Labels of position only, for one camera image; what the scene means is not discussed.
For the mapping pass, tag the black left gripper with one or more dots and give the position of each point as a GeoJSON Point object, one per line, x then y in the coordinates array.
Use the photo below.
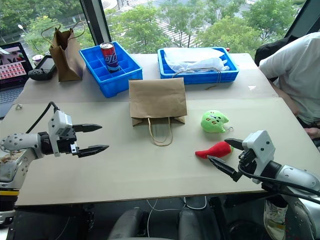
{"type": "Point", "coordinates": [67, 145]}

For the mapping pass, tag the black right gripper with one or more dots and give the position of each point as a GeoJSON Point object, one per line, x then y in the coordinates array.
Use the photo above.
{"type": "Point", "coordinates": [247, 162]}

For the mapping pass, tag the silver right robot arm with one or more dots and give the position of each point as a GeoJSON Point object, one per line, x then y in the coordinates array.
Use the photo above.
{"type": "Point", "coordinates": [300, 178]}

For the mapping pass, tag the person's bare forearm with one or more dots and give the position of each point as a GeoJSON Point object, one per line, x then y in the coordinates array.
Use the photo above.
{"type": "Point", "coordinates": [287, 100]}

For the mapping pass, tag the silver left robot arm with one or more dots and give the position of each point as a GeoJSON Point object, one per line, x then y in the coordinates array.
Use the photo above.
{"type": "Point", "coordinates": [18, 143]}

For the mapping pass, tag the flat brown paper bag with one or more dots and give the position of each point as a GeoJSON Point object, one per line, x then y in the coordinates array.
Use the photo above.
{"type": "Point", "coordinates": [157, 100]}

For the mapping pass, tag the standing brown paper bag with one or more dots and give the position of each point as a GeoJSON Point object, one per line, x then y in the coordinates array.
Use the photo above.
{"type": "Point", "coordinates": [66, 62]}

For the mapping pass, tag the red chili plush toy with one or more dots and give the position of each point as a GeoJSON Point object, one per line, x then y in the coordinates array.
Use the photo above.
{"type": "Point", "coordinates": [216, 150]}

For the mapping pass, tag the green plush toy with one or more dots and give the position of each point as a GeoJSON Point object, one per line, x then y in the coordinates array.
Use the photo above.
{"type": "Point", "coordinates": [213, 122]}

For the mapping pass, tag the blue compartment tray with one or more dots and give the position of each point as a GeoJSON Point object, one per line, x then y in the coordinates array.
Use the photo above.
{"type": "Point", "coordinates": [117, 80]}

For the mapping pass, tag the white patterned shoe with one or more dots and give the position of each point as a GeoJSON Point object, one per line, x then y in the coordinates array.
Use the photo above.
{"type": "Point", "coordinates": [275, 217]}

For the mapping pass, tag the small white table clip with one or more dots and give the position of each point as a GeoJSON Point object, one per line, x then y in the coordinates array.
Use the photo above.
{"type": "Point", "coordinates": [19, 106]}

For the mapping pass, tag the dark rounded grey shape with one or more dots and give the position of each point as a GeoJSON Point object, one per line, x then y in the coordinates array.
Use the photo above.
{"type": "Point", "coordinates": [130, 223]}
{"type": "Point", "coordinates": [188, 225]}

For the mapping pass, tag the red and blue cola can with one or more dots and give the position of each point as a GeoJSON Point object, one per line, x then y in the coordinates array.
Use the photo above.
{"type": "Point", "coordinates": [109, 58]}

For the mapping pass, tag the blue plastic crate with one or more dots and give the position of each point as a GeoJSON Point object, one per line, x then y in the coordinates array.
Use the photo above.
{"type": "Point", "coordinates": [200, 76]}

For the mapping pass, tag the black handheld controller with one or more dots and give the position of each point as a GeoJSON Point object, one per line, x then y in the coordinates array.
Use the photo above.
{"type": "Point", "coordinates": [43, 67]}

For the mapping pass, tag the small purple and white cup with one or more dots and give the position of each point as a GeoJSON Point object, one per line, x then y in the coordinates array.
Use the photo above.
{"type": "Point", "coordinates": [38, 58]}

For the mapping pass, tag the black yellow-striped block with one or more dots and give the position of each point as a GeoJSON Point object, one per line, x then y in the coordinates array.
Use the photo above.
{"type": "Point", "coordinates": [7, 200]}

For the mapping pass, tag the white plastic bags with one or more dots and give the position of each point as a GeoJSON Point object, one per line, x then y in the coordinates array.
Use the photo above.
{"type": "Point", "coordinates": [190, 58]}

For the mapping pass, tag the open laptop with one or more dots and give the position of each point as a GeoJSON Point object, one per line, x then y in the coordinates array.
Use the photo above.
{"type": "Point", "coordinates": [12, 67]}

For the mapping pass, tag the person in white shirt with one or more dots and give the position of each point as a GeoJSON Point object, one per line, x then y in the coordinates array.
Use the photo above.
{"type": "Point", "coordinates": [295, 65]}

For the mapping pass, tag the black chair back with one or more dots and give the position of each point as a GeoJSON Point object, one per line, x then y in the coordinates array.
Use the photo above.
{"type": "Point", "coordinates": [272, 48]}

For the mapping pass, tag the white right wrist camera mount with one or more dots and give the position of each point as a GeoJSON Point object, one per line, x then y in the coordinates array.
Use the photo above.
{"type": "Point", "coordinates": [262, 143]}

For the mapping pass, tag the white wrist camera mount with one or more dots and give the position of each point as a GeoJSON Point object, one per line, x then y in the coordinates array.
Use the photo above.
{"type": "Point", "coordinates": [262, 143]}
{"type": "Point", "coordinates": [58, 122]}

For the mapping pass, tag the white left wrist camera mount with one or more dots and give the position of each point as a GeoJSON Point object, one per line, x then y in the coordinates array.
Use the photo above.
{"type": "Point", "coordinates": [58, 122]}

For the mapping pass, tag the black window frame post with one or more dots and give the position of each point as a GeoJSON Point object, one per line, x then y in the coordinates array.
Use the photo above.
{"type": "Point", "coordinates": [96, 22]}

